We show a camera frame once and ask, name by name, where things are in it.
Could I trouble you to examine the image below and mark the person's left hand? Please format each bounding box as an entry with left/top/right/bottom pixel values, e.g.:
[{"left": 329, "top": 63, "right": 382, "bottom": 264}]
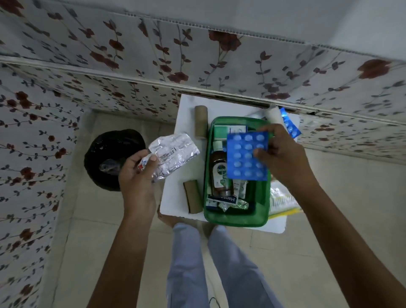
[{"left": 119, "top": 148, "right": 160, "bottom": 220}]

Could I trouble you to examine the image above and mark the person's right hand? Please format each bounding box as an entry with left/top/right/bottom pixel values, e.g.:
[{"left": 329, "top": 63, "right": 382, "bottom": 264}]
[{"left": 253, "top": 123, "right": 318, "bottom": 199}]

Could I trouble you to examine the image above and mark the blue blister pack of tablets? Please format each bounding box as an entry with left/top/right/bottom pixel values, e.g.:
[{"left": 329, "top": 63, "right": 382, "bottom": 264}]
[{"left": 226, "top": 131, "right": 270, "bottom": 182}]

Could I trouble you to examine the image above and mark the silver foil blister pack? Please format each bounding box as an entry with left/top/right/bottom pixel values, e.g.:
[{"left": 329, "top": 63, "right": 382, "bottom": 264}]
[{"left": 137, "top": 133, "right": 200, "bottom": 183}]

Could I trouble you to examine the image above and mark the person's right forearm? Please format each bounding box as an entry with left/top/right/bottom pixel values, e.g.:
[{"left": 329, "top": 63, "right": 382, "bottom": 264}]
[{"left": 296, "top": 180, "right": 406, "bottom": 308}]

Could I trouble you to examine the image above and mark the person's left forearm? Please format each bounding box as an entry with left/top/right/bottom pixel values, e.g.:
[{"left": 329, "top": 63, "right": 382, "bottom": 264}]
[{"left": 87, "top": 215, "right": 159, "bottom": 308}]

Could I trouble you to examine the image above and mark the white and green sachet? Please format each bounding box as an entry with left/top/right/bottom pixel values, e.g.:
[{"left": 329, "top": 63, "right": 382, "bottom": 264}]
[{"left": 233, "top": 179, "right": 248, "bottom": 200}]

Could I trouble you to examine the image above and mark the white bandage roll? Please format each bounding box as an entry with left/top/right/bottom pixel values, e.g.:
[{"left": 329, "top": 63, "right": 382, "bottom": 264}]
[{"left": 265, "top": 104, "right": 285, "bottom": 126}]

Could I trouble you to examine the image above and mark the small blue blister strip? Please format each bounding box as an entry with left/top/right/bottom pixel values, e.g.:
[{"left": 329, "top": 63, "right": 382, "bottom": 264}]
[{"left": 279, "top": 107, "right": 302, "bottom": 139}]

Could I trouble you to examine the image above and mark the black trash bin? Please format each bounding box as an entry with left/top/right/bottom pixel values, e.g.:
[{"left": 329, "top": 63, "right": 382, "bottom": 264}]
[{"left": 84, "top": 129, "right": 147, "bottom": 192}]

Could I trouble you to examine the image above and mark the white and green medicine box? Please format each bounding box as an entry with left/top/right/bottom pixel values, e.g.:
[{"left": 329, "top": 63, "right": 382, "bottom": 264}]
[{"left": 213, "top": 124, "right": 248, "bottom": 142}]

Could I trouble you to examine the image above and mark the brown antiseptic bottle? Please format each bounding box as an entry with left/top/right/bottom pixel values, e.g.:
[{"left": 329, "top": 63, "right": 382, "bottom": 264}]
[{"left": 210, "top": 141, "right": 235, "bottom": 198}]

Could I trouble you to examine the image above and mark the yellow and white packet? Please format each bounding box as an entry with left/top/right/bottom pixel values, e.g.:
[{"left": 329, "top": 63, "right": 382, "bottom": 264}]
[{"left": 269, "top": 180, "right": 302, "bottom": 220}]

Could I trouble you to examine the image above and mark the green plastic basket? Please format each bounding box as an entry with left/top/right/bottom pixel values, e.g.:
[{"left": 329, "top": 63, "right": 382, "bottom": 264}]
[{"left": 203, "top": 116, "right": 272, "bottom": 228}]

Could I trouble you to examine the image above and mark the brown cardboard tube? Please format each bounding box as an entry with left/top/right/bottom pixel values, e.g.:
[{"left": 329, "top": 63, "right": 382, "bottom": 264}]
[
  {"left": 194, "top": 105, "right": 208, "bottom": 140},
  {"left": 183, "top": 179, "right": 204, "bottom": 215}
]

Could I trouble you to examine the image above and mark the clear crinkled tablet strip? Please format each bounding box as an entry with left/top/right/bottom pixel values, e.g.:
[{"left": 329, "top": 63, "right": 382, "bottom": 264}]
[{"left": 218, "top": 199, "right": 250, "bottom": 213}]

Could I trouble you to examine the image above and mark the blue and white plaster box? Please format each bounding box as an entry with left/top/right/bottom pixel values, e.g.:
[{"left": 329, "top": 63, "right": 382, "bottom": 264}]
[{"left": 206, "top": 194, "right": 239, "bottom": 210}]

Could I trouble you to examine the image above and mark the person's left leg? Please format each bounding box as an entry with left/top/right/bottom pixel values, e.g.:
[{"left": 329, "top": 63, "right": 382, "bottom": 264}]
[{"left": 157, "top": 204, "right": 210, "bottom": 308}]

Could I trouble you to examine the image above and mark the person's leg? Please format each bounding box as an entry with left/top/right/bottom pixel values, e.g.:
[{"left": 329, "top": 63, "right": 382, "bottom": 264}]
[
  {"left": 203, "top": 222, "right": 283, "bottom": 308},
  {"left": 157, "top": 204, "right": 210, "bottom": 308}
]

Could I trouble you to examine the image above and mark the person's right leg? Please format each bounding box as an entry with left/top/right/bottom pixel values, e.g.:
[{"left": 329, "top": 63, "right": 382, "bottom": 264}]
[{"left": 203, "top": 222, "right": 283, "bottom": 308}]

